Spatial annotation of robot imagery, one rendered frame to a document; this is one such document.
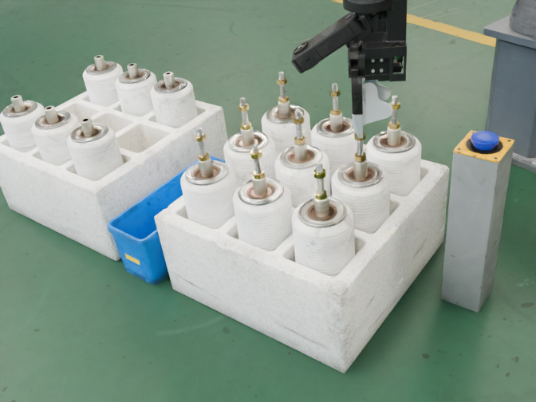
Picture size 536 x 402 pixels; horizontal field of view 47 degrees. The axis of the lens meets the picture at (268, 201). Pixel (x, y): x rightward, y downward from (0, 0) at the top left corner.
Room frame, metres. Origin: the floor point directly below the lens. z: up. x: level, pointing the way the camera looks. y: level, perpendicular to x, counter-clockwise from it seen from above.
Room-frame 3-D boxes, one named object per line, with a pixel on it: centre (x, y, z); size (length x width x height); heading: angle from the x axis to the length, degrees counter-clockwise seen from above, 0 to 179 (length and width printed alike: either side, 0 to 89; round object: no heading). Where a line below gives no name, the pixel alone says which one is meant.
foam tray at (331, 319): (0.92, -0.07, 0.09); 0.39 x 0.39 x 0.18; 49
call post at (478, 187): (0.79, -0.34, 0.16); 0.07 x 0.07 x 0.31; 49
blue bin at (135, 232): (1.06, 0.18, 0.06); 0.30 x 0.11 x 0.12; 138
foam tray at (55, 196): (1.28, 0.35, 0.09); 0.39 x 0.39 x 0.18; 49
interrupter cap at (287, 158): (0.92, -0.07, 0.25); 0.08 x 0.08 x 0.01
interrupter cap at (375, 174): (0.85, -0.16, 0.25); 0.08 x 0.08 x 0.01
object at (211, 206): (0.91, 0.10, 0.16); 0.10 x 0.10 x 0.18
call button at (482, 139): (0.79, -0.34, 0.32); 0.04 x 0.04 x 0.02
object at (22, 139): (1.27, 0.52, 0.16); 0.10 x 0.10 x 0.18
